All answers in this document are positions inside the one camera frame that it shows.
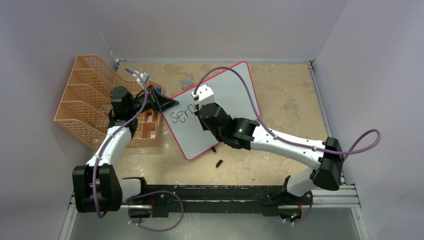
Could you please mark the clear jar of clips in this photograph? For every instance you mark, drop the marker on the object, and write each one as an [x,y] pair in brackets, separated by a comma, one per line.
[186,82]

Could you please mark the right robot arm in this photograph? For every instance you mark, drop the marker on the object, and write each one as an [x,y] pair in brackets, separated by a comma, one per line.
[324,169]

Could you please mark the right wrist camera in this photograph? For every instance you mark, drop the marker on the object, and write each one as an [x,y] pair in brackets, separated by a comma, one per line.
[203,96]

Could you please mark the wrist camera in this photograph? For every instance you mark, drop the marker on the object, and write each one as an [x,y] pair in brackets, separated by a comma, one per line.
[144,78]
[203,96]

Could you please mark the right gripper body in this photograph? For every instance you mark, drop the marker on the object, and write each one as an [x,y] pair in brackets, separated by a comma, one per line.
[196,111]

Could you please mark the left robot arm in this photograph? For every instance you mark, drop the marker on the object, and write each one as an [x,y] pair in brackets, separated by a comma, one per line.
[96,187]

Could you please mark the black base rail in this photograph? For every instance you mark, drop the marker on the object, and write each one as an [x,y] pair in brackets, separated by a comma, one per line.
[267,200]

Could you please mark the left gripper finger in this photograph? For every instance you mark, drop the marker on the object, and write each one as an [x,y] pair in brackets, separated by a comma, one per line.
[165,103]
[159,97]

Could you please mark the red-framed whiteboard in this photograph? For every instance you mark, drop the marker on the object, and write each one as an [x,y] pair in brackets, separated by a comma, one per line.
[229,93]

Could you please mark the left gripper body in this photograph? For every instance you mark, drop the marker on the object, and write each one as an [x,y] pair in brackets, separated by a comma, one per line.
[151,100]

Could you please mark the orange plastic file organizer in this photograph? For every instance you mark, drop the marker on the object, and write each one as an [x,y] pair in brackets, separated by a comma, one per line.
[85,104]

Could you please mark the black marker cap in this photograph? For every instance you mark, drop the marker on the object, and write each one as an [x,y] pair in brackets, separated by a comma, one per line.
[219,163]

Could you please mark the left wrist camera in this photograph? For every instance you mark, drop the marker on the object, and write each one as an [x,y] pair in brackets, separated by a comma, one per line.
[144,78]

